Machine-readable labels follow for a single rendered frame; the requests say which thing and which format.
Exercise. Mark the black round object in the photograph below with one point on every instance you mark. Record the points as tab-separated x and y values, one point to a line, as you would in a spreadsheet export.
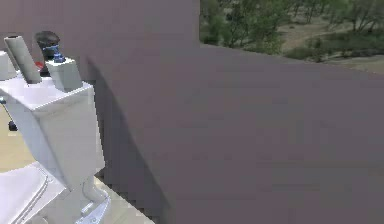
46	39

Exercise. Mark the grey cardboard tube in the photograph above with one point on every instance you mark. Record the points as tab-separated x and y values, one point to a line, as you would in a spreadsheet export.
23	60

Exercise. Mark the black toilet flush lever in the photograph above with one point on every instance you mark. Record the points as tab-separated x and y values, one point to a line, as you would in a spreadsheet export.
12	125

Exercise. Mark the window with outdoor view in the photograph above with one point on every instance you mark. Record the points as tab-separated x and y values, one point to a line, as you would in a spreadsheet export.
286	26

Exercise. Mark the white paper roll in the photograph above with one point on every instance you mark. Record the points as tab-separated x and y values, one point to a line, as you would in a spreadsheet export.
6	66

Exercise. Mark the small red object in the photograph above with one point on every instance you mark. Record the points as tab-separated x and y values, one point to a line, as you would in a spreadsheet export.
39	64

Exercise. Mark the white dispenser with blue pump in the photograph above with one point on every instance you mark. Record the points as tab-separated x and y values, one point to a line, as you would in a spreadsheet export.
65	76

